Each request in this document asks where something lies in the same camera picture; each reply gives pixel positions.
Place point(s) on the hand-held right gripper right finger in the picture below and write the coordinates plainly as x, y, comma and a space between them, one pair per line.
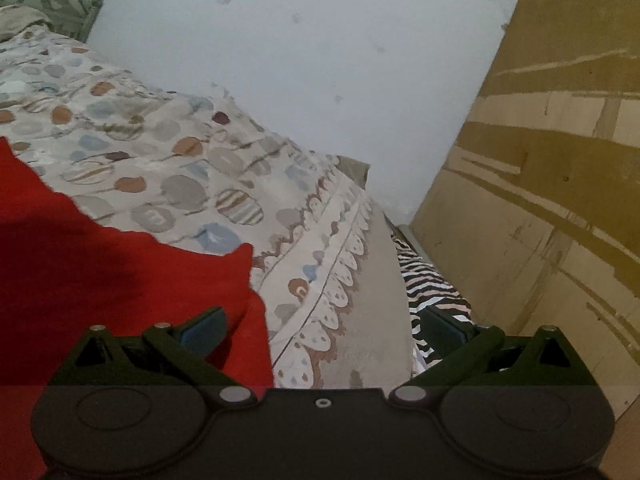
442, 331

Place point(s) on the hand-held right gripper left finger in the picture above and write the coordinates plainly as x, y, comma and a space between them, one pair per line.
206, 332

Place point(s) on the circle-print quilt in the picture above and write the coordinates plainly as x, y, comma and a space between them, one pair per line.
200, 160

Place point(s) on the red long-sleeved sweater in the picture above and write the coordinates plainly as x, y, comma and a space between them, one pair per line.
100, 285

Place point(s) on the beige pillow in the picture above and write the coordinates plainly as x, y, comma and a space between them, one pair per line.
20, 20

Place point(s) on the zebra-striped bed sheet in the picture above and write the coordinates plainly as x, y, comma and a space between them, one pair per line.
430, 285

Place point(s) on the brown cardboard board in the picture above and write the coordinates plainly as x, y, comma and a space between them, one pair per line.
550, 160

